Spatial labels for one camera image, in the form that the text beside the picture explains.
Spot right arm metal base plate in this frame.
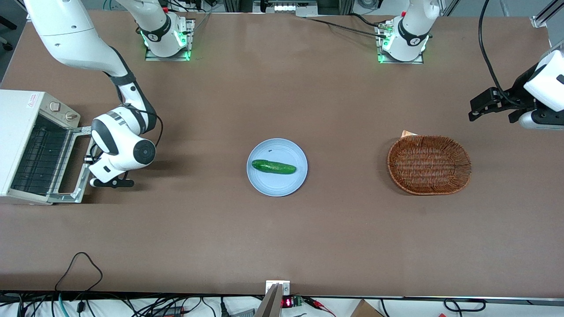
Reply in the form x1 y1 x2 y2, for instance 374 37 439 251
145 18 196 62

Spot white toaster oven body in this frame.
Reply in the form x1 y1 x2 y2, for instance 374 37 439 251
0 89 82 206

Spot wire oven rack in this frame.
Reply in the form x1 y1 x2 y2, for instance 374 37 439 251
11 115 72 197

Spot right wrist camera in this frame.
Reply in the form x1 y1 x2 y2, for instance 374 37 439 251
89 176 134 189

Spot brown wicker basket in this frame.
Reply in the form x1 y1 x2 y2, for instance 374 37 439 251
387 135 472 195

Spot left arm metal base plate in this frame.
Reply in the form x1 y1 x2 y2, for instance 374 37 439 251
375 22 425 65

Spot right arm black wrist cable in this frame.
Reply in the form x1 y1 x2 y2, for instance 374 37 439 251
121 103 164 148

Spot light blue plate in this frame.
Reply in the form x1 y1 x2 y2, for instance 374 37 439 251
246 138 308 197

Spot arm black wrist cable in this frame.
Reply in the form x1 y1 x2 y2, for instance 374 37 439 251
121 103 164 148
478 0 521 109

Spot left arm black wrist cable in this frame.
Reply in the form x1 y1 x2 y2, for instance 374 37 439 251
478 0 521 109

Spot black cable across table edge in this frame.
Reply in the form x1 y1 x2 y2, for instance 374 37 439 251
303 13 389 39

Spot aluminium frame profile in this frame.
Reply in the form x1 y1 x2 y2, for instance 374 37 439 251
531 0 564 29

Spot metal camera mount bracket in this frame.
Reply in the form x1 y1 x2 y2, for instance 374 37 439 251
255 280 291 317

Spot looped black table cable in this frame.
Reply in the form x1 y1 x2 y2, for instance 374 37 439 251
55 251 104 304

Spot brown cardboard box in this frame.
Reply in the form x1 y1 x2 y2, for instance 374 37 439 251
350 299 385 317

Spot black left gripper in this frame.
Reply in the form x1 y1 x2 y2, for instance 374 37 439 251
468 64 540 124

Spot green cucumber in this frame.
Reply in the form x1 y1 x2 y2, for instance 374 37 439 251
252 159 297 175

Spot red clip leads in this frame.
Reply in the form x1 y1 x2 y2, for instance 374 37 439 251
303 297 336 317

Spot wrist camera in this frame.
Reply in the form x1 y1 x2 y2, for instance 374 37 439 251
509 109 564 131
89 176 134 189

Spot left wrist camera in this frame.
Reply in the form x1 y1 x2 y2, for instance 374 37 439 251
509 109 564 131

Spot flat black cable loop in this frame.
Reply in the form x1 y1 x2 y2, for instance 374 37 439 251
443 298 486 313

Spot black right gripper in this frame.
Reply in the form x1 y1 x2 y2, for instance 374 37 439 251
84 141 102 168

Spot grey equipment box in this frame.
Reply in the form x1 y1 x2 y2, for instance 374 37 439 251
253 0 319 17

